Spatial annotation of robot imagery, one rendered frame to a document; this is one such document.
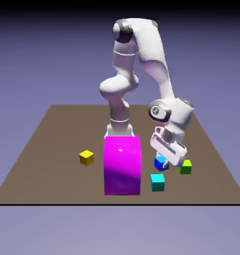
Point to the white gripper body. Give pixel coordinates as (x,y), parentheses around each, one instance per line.
(167,150)

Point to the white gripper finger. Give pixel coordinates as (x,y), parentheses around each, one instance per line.
(166,163)

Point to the small blue cube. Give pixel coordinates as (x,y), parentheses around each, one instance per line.
(160,163)

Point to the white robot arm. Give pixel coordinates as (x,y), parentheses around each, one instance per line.
(149,49)

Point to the small green cube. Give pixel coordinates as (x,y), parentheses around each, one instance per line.
(186,167)

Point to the small cyan cube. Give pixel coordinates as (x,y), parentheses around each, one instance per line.
(157,182)

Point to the small yellow cube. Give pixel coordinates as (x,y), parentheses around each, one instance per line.
(86,157)

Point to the large magenta box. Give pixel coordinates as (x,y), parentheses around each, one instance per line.
(122,165)

